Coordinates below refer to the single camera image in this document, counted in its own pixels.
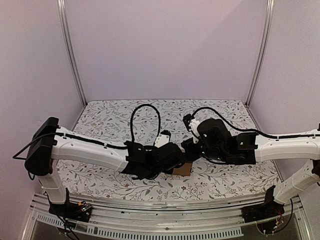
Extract brown cardboard box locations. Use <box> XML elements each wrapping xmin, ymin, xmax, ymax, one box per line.
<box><xmin>172</xmin><ymin>162</ymin><xmax>193</xmax><ymax>177</ymax></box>

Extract front aluminium rail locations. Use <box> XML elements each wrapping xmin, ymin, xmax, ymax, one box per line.
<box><xmin>19</xmin><ymin>194</ymin><xmax>312</xmax><ymax>240</ymax></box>

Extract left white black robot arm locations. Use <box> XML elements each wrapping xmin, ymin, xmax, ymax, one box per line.
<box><xmin>12</xmin><ymin>117</ymin><xmax>185</xmax><ymax>217</ymax></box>

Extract right aluminium frame post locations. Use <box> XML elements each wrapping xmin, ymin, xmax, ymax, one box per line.
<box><xmin>245</xmin><ymin>0</ymin><xmax>275</xmax><ymax>108</ymax></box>

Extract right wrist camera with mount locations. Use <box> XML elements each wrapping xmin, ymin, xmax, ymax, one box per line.
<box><xmin>183</xmin><ymin>114</ymin><xmax>200</xmax><ymax>144</ymax></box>

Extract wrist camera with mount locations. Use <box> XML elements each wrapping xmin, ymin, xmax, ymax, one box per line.
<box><xmin>183</xmin><ymin>114</ymin><xmax>200</xmax><ymax>144</ymax></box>
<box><xmin>154</xmin><ymin>130</ymin><xmax>171</xmax><ymax>148</ymax></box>

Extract aluminium frame post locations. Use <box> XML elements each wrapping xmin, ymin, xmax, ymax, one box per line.
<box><xmin>245</xmin><ymin>0</ymin><xmax>275</xmax><ymax>108</ymax></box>
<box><xmin>57</xmin><ymin>0</ymin><xmax>88</xmax><ymax>107</ymax></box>

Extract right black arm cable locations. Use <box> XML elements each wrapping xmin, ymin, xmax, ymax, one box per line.
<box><xmin>192</xmin><ymin>106</ymin><xmax>320</xmax><ymax>140</ymax></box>

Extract left aluminium frame post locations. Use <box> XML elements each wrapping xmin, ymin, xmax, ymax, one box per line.
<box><xmin>57</xmin><ymin>0</ymin><xmax>88</xmax><ymax>107</ymax></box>

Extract floral patterned table mat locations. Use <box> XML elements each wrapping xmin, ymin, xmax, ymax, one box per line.
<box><xmin>57</xmin><ymin>99</ymin><xmax>281</xmax><ymax>202</ymax></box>

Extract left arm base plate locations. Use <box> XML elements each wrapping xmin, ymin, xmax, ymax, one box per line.
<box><xmin>48</xmin><ymin>199</ymin><xmax>93</xmax><ymax>223</ymax></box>

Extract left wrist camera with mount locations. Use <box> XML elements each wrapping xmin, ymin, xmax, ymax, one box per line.
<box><xmin>154</xmin><ymin>130</ymin><xmax>171</xmax><ymax>148</ymax></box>

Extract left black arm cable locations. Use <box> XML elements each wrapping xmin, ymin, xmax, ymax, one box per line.
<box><xmin>130</xmin><ymin>104</ymin><xmax>162</xmax><ymax>146</ymax></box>

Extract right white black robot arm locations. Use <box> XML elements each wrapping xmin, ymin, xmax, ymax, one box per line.
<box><xmin>182</xmin><ymin>116</ymin><xmax>320</xmax><ymax>218</ymax></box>

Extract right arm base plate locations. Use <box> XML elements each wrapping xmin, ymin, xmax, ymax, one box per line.
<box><xmin>241</xmin><ymin>201</ymin><xmax>285</xmax><ymax>223</ymax></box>

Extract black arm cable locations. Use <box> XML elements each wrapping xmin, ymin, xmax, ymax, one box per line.
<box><xmin>192</xmin><ymin>106</ymin><xmax>320</xmax><ymax>140</ymax></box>
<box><xmin>130</xmin><ymin>104</ymin><xmax>162</xmax><ymax>146</ymax></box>

